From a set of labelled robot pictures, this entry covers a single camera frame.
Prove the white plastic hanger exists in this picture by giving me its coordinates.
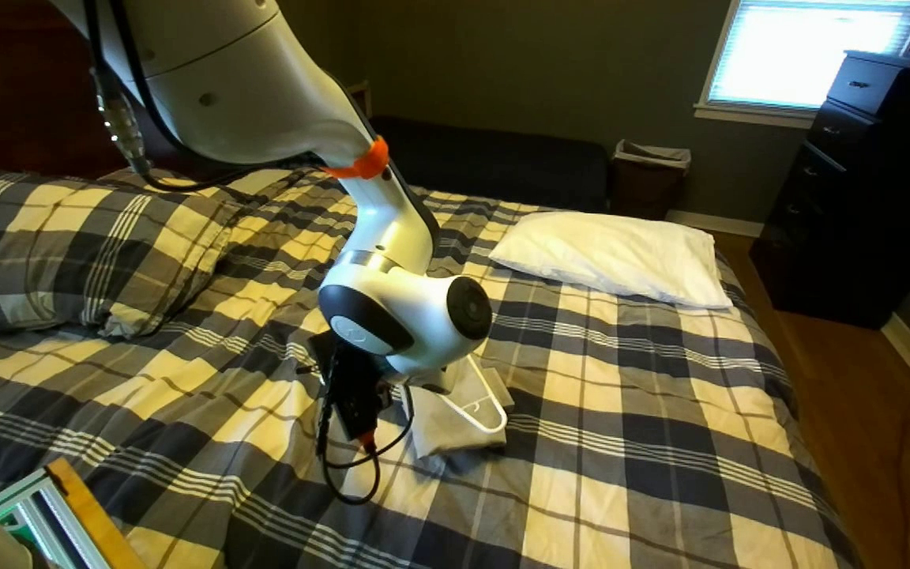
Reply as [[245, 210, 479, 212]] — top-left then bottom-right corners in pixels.
[[402, 354, 510, 435]]

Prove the grey folded cloth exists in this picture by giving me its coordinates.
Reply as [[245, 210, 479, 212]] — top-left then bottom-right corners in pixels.
[[408, 356, 516, 460]]

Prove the dark bench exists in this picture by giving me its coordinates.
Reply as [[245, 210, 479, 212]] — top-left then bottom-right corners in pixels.
[[367, 116, 612, 214]]

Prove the bed with plaid comforter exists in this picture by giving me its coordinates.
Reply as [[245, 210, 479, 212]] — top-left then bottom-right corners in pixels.
[[0, 162, 860, 569]]

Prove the white pillow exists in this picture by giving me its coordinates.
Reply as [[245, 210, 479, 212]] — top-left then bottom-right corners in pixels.
[[488, 210, 735, 311]]

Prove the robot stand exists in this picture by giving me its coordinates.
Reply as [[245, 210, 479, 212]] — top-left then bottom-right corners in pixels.
[[0, 457, 148, 569]]

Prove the plaid pillow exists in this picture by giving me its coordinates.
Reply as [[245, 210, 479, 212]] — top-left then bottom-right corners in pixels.
[[0, 162, 254, 341]]

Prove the brown waste bin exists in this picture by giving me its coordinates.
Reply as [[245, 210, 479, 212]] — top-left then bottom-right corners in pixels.
[[611, 139, 693, 221]]

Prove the dark wooden headboard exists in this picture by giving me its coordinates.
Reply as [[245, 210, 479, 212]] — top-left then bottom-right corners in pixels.
[[0, 0, 187, 179]]

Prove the black dresser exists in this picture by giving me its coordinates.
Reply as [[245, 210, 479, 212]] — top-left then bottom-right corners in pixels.
[[749, 49, 910, 331]]

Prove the window with blinds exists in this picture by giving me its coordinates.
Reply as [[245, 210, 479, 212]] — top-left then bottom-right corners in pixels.
[[694, 0, 910, 129]]

